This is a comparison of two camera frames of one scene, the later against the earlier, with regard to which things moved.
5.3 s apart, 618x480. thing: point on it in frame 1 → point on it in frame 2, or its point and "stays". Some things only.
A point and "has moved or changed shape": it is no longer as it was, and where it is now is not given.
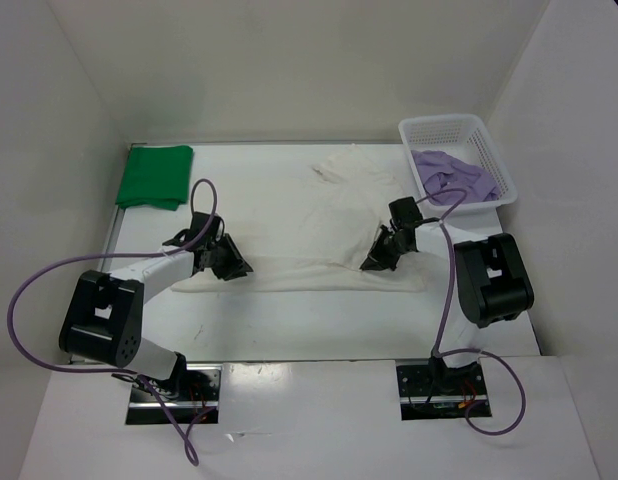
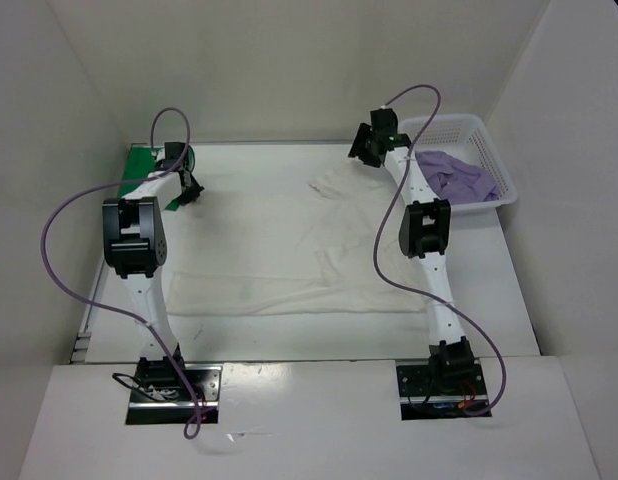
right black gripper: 377,259 → 357,149
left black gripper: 236,264 → 193,194
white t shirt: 312,231 has moved or changed shape
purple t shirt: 438,170 stays
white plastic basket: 463,139 stays
